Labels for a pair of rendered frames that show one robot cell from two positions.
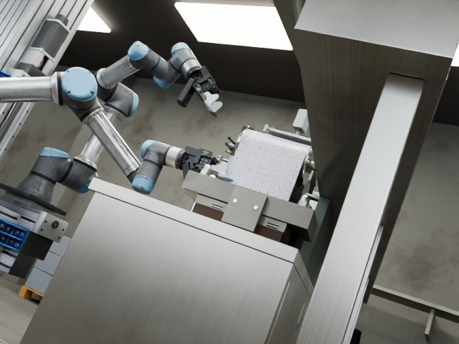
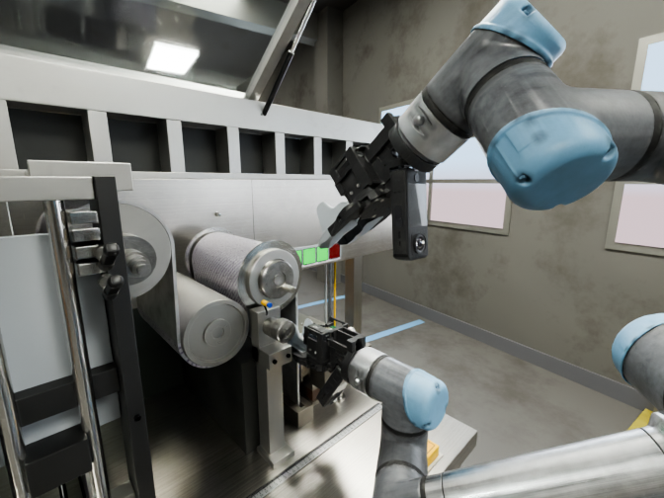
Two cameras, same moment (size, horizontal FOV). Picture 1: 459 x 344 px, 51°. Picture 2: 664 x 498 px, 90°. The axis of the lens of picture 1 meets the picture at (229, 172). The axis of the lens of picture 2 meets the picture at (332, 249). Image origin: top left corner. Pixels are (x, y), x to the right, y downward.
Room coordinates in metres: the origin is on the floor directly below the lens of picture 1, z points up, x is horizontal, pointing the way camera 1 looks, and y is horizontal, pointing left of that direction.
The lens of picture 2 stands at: (2.16, 0.37, 1.43)
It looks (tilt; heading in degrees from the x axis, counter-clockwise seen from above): 12 degrees down; 206
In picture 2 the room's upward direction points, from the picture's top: straight up
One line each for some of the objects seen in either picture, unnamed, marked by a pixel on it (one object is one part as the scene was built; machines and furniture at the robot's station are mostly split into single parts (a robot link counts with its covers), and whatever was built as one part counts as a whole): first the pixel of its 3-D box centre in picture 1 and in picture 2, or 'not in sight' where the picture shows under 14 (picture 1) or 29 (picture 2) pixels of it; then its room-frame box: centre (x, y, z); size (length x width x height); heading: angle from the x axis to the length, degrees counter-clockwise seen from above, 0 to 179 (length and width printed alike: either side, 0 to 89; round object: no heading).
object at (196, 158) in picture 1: (197, 162); (336, 350); (1.63, 0.12, 1.12); 0.12 x 0.08 x 0.09; 70
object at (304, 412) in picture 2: not in sight; (270, 388); (1.55, -0.10, 0.92); 0.28 x 0.04 x 0.04; 70
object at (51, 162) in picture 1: (52, 164); not in sight; (2.10, 0.73, 0.98); 0.13 x 0.12 x 0.14; 124
